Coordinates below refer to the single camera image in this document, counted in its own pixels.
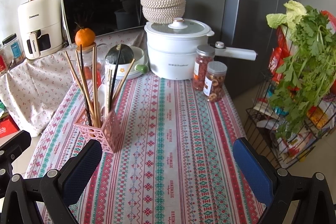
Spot white electric cooking pot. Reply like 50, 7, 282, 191
143, 17, 257, 81

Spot red plastic spoon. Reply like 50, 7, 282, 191
96, 63, 101, 88

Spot striped patterned tablecloth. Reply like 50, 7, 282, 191
23, 71, 266, 224

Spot black wire rack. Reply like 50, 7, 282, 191
244, 72, 335, 169

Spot red box on floor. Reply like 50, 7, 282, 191
0, 115, 19, 138

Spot orange tangerine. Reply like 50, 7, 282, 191
75, 23, 96, 47

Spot floral white cloth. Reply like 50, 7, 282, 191
0, 29, 148, 138

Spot black chopstick gold band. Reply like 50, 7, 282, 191
80, 46, 93, 126

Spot jar of dried fruit rings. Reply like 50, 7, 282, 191
203, 61, 227, 102

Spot jar of red dried fruit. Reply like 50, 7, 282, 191
192, 45, 215, 91

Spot green leafy vegetables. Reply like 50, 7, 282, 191
266, 0, 335, 126

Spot white plastic spoon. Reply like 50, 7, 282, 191
98, 84, 110, 117

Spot dark green squash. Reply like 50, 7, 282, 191
105, 44, 134, 65

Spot clear container with blue label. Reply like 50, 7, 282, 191
2, 33, 25, 66

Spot glass jar with wooden lid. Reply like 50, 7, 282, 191
76, 42, 105, 80

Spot black microwave oven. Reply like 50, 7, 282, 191
62, 0, 146, 43

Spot pink perforated utensil holder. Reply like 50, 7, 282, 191
73, 110, 123, 153

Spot cream air fryer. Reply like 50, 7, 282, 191
18, 0, 63, 60

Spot woven rope basket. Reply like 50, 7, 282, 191
141, 0, 186, 24

